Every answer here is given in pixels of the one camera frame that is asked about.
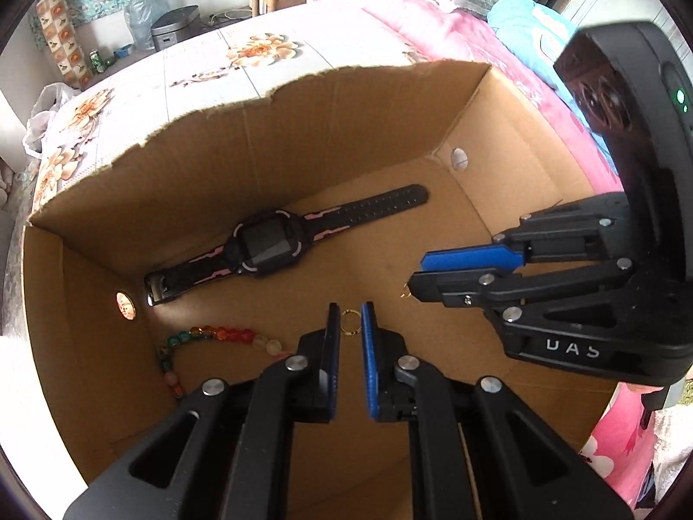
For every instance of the grey rice cooker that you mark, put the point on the grey rice cooker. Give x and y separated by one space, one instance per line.
176 30

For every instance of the gold hoop earring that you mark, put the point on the gold hoop earring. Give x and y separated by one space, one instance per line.
350 311

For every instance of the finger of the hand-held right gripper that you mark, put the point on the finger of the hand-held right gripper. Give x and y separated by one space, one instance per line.
465 259
460 288

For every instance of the black and pink wristwatch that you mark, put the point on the black and pink wristwatch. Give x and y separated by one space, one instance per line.
265 244

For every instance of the white fluffy blanket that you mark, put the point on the white fluffy blanket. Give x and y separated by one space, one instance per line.
674 433

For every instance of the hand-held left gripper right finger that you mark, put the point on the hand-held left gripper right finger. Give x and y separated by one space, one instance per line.
370 357

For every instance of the clear plastic bag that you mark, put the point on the clear plastic bag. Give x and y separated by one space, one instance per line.
142 19

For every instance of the white plastic bag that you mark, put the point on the white plastic bag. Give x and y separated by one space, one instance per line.
46 114

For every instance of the pink floral blanket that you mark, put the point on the pink floral blanket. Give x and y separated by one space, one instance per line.
433 38

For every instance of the brown cardboard box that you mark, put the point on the brown cardboard box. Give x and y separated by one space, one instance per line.
379 135

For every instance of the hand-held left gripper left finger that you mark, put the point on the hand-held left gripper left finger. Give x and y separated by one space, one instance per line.
329 368

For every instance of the orange patterned roll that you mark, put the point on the orange patterned roll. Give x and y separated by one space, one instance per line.
62 38

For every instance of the small gold charm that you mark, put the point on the small gold charm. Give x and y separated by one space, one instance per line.
405 293

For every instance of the blue garment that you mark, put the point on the blue garment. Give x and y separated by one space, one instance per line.
520 21

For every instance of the green can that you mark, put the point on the green can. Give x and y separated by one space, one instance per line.
97 61

